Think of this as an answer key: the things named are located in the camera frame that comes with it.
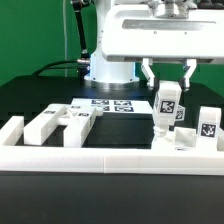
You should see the white U-shaped fence frame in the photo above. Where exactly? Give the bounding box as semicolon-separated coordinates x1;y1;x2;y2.
0;116;224;176

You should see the black cable bundle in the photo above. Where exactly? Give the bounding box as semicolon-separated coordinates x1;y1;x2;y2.
31;59;91;77

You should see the white marker sheet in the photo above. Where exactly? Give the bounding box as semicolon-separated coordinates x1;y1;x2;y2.
72;98;152;114

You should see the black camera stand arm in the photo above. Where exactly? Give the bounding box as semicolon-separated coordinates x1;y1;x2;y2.
71;0;91;80

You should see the white chair back piece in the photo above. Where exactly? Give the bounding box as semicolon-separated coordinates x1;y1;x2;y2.
24;104;103;148

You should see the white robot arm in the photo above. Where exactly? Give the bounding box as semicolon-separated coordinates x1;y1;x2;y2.
90;0;224;90

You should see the white chair seat piece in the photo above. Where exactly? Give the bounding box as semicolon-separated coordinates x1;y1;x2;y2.
152;127;224;152

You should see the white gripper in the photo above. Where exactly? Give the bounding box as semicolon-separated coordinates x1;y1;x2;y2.
102;0;224;92

